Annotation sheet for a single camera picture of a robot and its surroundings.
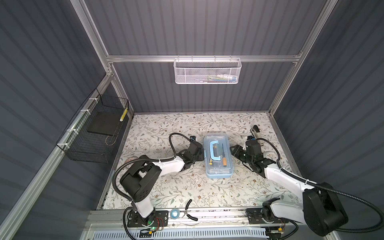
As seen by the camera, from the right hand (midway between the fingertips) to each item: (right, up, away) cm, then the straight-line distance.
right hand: (232, 149), depth 87 cm
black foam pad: (-68, +16, -12) cm, 71 cm away
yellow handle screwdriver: (-5, -5, -3) cm, 8 cm away
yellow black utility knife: (-14, -7, -5) cm, 16 cm away
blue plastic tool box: (-9, -11, -7) cm, 15 cm away
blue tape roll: (-32, -31, -13) cm, 46 cm away
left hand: (-19, -2, +5) cm, 19 cm away
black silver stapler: (+20, +11, +17) cm, 29 cm away
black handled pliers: (-26, -31, -12) cm, 43 cm away
